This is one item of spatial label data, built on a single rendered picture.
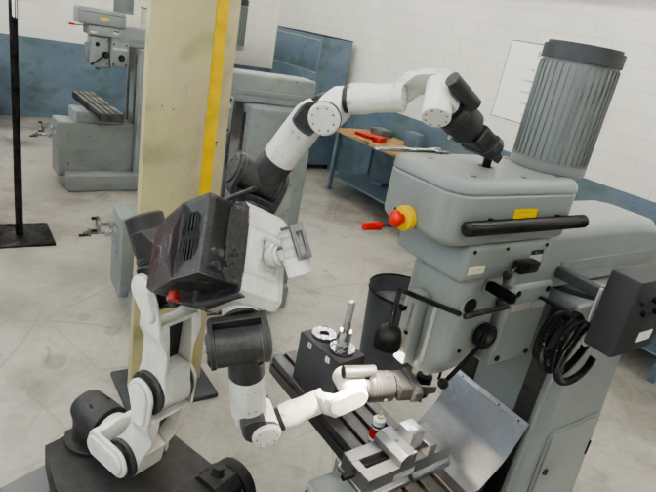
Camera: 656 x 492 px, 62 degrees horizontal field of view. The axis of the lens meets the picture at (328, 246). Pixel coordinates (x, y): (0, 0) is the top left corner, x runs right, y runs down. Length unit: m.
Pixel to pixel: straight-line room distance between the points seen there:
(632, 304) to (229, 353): 0.95
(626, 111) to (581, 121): 4.49
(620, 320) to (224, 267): 0.95
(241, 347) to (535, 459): 1.13
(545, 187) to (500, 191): 0.17
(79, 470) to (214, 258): 1.19
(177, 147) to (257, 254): 1.57
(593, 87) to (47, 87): 9.22
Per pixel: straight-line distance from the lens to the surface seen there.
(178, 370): 1.78
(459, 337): 1.50
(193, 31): 2.79
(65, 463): 2.28
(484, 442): 2.01
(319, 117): 1.30
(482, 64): 7.10
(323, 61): 8.61
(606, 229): 1.82
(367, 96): 1.29
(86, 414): 2.22
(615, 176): 6.02
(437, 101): 1.24
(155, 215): 1.66
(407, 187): 1.32
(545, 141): 1.54
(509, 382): 1.96
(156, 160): 2.84
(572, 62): 1.53
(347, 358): 1.91
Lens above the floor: 2.14
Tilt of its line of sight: 21 degrees down
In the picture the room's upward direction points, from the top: 11 degrees clockwise
